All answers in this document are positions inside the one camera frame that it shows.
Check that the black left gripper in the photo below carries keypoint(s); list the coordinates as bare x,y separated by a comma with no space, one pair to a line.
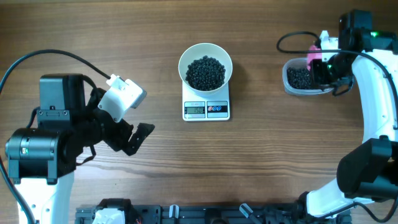
120,139

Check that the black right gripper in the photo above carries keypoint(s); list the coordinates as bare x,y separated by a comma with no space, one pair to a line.
319,79

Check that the pink measuring scoop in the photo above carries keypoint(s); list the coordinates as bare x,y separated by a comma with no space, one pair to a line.
314,56

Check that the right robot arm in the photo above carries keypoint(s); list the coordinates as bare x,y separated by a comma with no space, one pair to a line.
367,57

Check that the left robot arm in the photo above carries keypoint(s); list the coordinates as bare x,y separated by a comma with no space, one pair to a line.
42,160

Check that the white digital kitchen scale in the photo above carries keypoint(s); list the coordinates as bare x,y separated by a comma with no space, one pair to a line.
213,107

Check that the black beans in bowl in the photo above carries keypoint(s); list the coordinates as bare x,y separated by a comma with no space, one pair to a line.
205,74

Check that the white bowl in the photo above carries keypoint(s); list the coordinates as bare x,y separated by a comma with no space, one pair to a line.
197,51

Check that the clear plastic food container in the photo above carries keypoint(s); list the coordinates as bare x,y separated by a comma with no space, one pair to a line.
299,63

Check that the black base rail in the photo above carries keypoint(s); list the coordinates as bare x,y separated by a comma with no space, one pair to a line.
117,210

